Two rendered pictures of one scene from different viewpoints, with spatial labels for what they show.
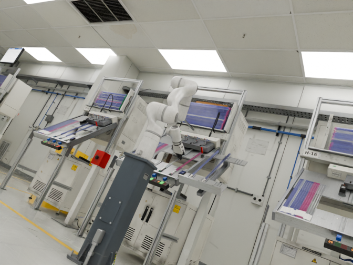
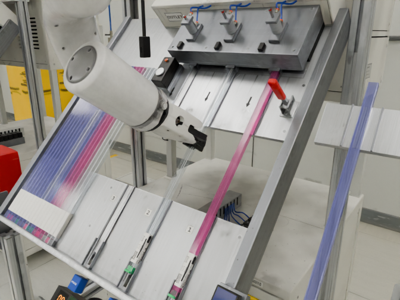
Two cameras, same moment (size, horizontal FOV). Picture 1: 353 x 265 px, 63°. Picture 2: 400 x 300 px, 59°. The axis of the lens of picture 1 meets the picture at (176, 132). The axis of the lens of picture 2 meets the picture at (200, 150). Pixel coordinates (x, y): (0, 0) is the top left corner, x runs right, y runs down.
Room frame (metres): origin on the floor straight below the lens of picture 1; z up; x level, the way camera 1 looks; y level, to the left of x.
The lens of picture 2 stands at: (1.84, -0.15, 1.18)
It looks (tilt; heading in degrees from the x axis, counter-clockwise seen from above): 18 degrees down; 1
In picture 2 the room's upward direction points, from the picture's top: straight up
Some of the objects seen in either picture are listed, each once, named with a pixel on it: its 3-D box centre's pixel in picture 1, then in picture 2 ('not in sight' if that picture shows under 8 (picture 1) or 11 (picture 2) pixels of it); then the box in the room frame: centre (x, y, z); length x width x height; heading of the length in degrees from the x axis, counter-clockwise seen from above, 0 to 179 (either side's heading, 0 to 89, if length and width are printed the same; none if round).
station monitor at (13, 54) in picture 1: (13, 57); not in sight; (5.62, 3.64, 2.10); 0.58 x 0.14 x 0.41; 54
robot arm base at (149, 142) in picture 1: (146, 147); not in sight; (1.92, 0.14, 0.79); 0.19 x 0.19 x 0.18
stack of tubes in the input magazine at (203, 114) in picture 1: (206, 116); not in sight; (2.84, -0.22, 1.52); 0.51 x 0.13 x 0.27; 54
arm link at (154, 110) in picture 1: (155, 119); not in sight; (1.93, 0.17, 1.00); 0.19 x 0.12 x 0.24; 74
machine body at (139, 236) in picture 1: (161, 229); (232, 273); (2.98, -0.24, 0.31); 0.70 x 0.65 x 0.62; 54
